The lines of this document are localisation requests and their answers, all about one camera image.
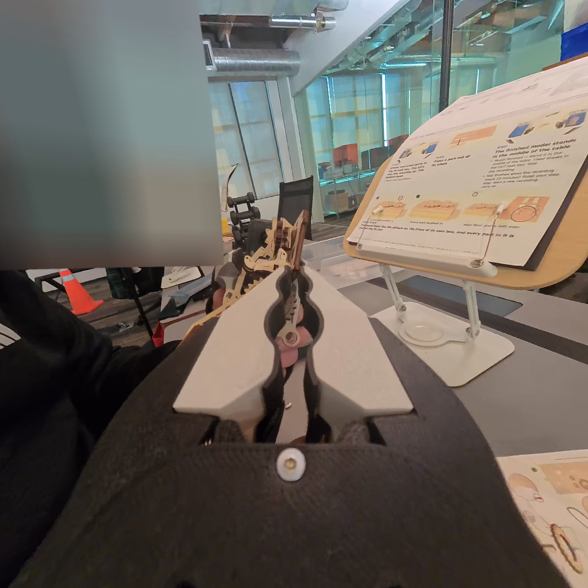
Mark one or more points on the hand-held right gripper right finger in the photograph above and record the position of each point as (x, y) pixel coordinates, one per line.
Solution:
(363, 367)

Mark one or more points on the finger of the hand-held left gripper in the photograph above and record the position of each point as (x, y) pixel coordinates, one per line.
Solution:
(228, 279)

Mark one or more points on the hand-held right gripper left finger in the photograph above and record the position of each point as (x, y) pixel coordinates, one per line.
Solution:
(225, 363)

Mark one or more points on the brown wooden model assembly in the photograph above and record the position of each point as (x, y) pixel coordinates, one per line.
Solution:
(294, 239)

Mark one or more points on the person's left forearm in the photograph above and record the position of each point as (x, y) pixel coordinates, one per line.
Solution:
(142, 367)

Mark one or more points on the person's left hand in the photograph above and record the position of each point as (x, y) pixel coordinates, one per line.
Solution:
(294, 351)

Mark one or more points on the black dumbbell rack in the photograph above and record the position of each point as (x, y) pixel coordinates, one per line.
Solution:
(243, 216)

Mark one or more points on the grey pouch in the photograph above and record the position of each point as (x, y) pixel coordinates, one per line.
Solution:
(188, 292)

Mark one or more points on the black mesh chair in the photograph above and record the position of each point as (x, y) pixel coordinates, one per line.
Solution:
(296, 206)

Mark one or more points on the red plastic crate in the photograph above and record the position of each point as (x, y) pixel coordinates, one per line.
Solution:
(159, 335)

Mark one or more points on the clear plastic container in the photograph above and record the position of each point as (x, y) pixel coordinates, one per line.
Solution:
(340, 262)

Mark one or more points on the wooden book stand white base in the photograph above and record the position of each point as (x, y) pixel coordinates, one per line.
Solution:
(459, 353)

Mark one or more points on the blue mat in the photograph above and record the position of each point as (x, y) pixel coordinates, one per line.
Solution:
(459, 294)

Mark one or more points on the striped orange traffic cone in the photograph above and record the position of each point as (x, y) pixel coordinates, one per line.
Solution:
(80, 296)

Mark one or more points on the person's black clothing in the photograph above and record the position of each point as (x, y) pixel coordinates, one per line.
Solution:
(46, 413)

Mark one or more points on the white printed instruction page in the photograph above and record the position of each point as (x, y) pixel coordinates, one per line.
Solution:
(482, 183)

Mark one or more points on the open instruction booklet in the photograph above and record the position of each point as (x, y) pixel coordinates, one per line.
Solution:
(551, 505)

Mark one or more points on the black vertical pole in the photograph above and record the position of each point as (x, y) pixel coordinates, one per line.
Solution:
(445, 55)

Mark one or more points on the blue storage box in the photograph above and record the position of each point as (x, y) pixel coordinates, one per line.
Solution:
(575, 39)

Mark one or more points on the short silver duct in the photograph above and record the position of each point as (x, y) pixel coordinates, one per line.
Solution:
(257, 60)

